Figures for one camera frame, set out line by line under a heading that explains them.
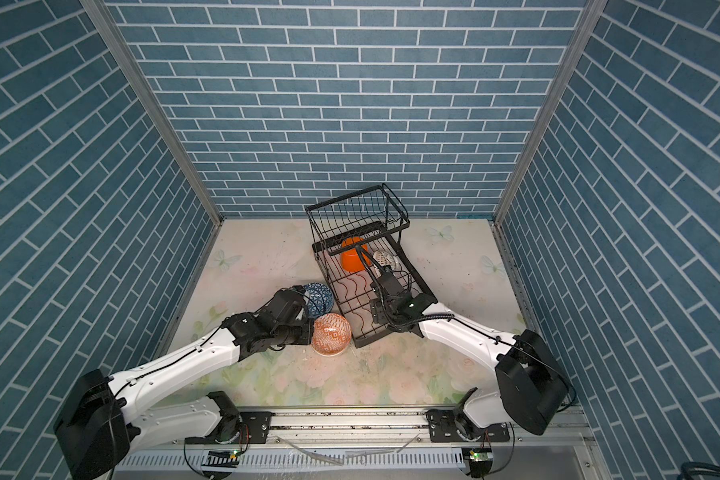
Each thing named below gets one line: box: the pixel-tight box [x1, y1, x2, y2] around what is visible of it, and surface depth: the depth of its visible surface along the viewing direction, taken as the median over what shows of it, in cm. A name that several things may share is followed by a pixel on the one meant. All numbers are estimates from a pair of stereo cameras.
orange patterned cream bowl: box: [311, 312, 352, 357], surface depth 86 cm
